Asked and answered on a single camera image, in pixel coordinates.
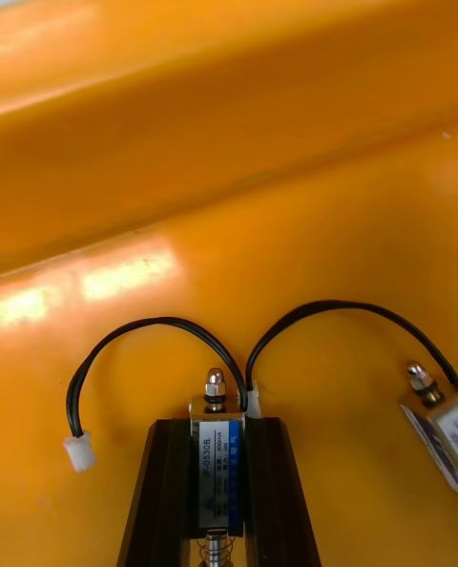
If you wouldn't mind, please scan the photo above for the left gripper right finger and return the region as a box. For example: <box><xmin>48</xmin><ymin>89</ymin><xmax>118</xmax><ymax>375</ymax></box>
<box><xmin>242</xmin><ymin>415</ymin><xmax>323</xmax><ymax>567</ymax></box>

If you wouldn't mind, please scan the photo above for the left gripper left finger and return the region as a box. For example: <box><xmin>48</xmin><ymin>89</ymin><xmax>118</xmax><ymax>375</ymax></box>
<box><xmin>115</xmin><ymin>417</ymin><xmax>202</xmax><ymax>567</ymax></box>

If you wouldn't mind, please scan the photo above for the yellow-orange plastic bin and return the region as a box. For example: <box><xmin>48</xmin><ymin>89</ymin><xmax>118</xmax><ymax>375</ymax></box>
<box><xmin>0</xmin><ymin>0</ymin><xmax>458</xmax><ymax>567</ymax></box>

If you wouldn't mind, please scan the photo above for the metal solenoid with black cable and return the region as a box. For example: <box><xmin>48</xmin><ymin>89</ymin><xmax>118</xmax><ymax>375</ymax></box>
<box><xmin>244</xmin><ymin>300</ymin><xmax>458</xmax><ymax>493</ymax></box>
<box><xmin>62</xmin><ymin>316</ymin><xmax>252</xmax><ymax>567</ymax></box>

